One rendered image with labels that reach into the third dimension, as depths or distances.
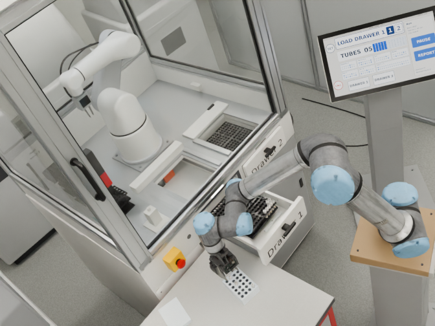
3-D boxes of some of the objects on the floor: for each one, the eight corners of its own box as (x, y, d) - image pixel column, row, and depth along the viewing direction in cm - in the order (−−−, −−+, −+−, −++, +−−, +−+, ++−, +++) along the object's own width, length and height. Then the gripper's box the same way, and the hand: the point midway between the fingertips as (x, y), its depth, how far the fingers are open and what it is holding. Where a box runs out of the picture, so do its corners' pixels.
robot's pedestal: (440, 306, 235) (446, 210, 185) (432, 364, 218) (435, 276, 167) (377, 292, 250) (367, 199, 199) (365, 345, 233) (350, 259, 182)
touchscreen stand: (445, 230, 263) (454, 83, 195) (362, 245, 272) (343, 108, 203) (416, 167, 299) (416, 24, 231) (344, 182, 308) (323, 48, 239)
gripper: (211, 263, 165) (228, 293, 179) (235, 242, 168) (249, 274, 182) (197, 249, 171) (214, 281, 185) (220, 230, 174) (235, 262, 188)
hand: (226, 271), depth 185 cm, fingers open, 3 cm apart
